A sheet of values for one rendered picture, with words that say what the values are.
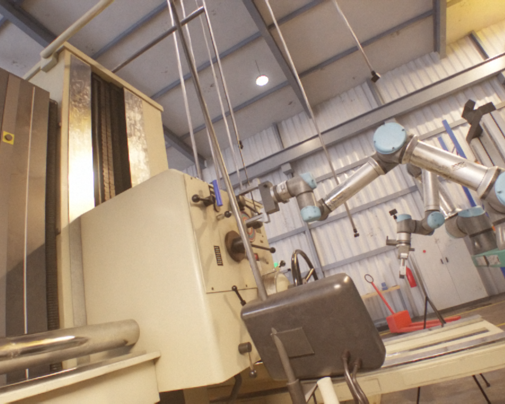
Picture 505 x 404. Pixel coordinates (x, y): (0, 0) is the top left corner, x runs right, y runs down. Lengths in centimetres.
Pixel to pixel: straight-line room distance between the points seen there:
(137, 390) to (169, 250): 50
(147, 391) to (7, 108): 138
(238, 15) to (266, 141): 430
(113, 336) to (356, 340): 86
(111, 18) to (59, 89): 641
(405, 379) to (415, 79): 931
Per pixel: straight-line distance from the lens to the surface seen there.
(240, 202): 152
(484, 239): 173
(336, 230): 905
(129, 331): 132
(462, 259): 837
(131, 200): 144
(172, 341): 124
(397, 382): 213
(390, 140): 114
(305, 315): 77
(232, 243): 137
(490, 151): 172
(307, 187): 120
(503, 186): 111
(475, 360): 212
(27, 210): 160
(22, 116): 183
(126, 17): 837
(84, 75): 228
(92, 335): 122
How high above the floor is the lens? 126
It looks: 20 degrees up
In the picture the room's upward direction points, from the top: 16 degrees counter-clockwise
